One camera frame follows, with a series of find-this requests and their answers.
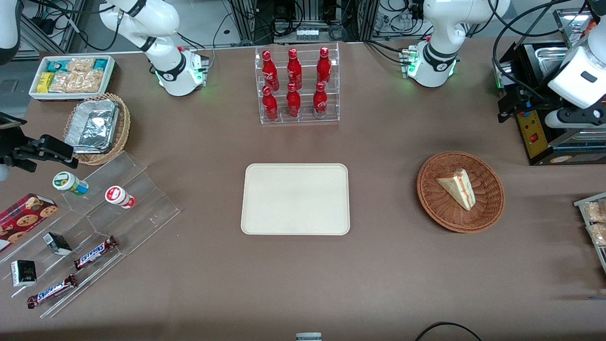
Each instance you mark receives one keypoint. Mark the large clear cracker bag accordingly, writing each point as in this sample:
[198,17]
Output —
[75,82]

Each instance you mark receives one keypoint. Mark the black food warmer cabinet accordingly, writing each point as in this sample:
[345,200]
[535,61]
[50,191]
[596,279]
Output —
[537,139]

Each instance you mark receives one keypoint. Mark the triangular sandwich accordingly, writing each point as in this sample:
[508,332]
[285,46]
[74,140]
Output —
[458,188]

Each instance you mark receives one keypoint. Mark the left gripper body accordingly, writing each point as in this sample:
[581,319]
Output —
[533,100]

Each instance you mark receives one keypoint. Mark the teal snack packet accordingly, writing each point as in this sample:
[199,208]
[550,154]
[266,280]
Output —
[56,65]
[101,64]

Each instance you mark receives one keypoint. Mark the light oval wicker basket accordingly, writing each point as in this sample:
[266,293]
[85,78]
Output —
[122,132]

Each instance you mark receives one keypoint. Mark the steel warmer pan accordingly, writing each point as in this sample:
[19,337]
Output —
[551,57]

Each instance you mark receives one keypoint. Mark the yellow snack packet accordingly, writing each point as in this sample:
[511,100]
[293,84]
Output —
[45,82]

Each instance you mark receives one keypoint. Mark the white power strip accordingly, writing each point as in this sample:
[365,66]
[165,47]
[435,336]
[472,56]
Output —
[307,34]

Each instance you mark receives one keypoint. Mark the white plastic snack bin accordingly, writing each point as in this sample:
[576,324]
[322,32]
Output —
[110,76]

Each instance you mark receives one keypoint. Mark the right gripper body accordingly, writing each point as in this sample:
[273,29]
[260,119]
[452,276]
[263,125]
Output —
[14,140]

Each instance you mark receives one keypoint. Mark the red label yogurt cup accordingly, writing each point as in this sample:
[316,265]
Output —
[118,196]

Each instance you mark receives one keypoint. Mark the small grey white device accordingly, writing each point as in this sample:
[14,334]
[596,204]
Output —
[308,336]

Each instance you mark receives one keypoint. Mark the silver foil tray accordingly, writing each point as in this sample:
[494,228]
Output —
[92,125]

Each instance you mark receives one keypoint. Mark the clear acrylic bottle rack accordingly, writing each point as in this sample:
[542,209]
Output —
[303,121]

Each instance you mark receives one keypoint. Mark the red cola bottle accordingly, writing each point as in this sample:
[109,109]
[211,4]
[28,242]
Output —
[294,70]
[270,105]
[324,67]
[293,102]
[270,71]
[320,101]

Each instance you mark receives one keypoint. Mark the brown round wicker basket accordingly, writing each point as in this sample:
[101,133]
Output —
[483,208]

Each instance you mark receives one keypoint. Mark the clear acrylic stepped shelf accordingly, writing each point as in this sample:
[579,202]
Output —
[137,222]

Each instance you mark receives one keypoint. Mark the red cookie box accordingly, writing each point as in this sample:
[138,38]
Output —
[26,220]

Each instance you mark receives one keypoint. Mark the small clear cracker bag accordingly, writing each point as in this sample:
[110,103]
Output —
[80,65]

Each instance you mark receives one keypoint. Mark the cream rectangular tray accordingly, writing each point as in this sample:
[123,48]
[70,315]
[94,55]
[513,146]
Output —
[296,199]

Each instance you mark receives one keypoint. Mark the green label yogurt cup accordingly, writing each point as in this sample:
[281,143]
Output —
[68,182]

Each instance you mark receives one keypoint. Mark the brown snickers bar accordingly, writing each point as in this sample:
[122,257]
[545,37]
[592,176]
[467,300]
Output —
[52,291]
[94,252]

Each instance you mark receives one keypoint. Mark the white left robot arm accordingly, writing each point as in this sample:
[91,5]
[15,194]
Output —
[440,28]

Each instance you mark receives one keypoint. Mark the small black box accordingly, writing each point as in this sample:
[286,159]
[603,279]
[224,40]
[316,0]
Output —
[23,273]
[57,243]

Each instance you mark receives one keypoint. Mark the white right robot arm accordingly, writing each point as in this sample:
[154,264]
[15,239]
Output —
[161,19]

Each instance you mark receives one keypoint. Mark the grey metal snack tray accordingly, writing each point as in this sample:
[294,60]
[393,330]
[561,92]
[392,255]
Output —
[580,203]

